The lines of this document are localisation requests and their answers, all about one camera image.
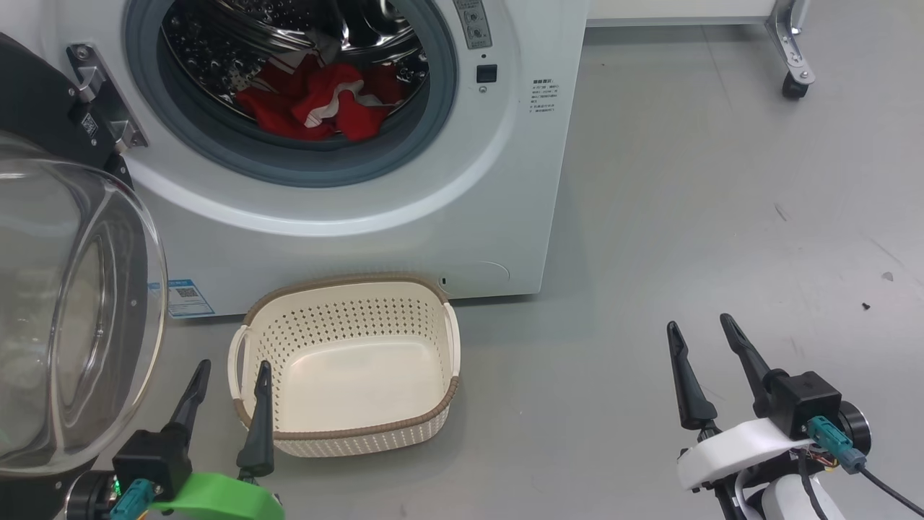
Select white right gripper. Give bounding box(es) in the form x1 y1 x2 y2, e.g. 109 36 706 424
666 313 813 492

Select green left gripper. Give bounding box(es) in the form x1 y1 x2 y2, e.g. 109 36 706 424
144 360 286 520

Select round black glass washer door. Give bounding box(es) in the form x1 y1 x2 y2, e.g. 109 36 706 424
0 32 168 520

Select red and white garment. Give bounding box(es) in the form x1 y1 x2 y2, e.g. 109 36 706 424
235 54 405 142

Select cream perforated laundry basket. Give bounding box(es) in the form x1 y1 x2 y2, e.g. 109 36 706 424
228 273 461 458

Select white filter access cover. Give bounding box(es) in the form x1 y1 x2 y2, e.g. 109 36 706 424
448 261 510 295

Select grey rubber door gasket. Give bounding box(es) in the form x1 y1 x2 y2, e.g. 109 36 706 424
123 0 459 189

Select white front-load washing machine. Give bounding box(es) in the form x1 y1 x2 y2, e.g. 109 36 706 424
0 0 593 319

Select metal washing machine door hinge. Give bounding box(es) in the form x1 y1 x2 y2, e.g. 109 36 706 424
66 43 149 152

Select steel drum with red clothes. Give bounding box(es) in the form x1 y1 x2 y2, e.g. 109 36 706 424
160 0 430 142

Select blue energy label sticker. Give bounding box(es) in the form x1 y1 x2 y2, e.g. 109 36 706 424
148 279 215 319

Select black text warning label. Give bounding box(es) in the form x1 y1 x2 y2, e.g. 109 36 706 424
532 78 558 115

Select silver metal furniture leg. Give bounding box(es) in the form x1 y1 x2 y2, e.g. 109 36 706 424
765 0 816 84

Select grey instruction sticker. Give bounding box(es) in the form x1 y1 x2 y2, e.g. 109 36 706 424
455 0 493 50

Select right camera cable teal plug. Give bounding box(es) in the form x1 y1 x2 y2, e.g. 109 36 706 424
807 416 924 517

